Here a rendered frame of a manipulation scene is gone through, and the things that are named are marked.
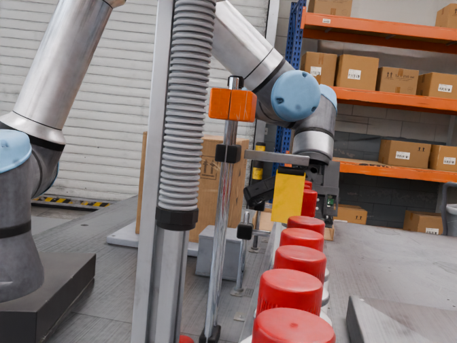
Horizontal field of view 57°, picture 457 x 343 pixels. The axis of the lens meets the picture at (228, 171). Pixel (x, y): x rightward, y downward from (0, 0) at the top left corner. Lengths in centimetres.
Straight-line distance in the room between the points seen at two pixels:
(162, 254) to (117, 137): 449
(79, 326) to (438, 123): 510
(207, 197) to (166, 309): 62
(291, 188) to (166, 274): 16
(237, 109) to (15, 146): 36
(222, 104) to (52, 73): 43
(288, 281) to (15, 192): 50
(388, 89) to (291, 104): 386
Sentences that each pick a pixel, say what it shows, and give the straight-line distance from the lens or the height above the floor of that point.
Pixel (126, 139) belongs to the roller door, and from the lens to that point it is 491.
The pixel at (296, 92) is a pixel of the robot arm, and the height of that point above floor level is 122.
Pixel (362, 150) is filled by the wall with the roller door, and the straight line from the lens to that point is 518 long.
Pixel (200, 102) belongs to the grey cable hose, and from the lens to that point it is 32.
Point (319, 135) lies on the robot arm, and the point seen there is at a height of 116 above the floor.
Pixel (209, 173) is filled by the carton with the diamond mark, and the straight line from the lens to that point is 106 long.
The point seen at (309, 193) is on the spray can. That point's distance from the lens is 55.
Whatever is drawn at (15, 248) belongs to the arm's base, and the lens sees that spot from 68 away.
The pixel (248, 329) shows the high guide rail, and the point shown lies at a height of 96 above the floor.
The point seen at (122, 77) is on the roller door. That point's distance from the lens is 494.
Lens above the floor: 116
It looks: 6 degrees down
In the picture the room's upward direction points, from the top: 6 degrees clockwise
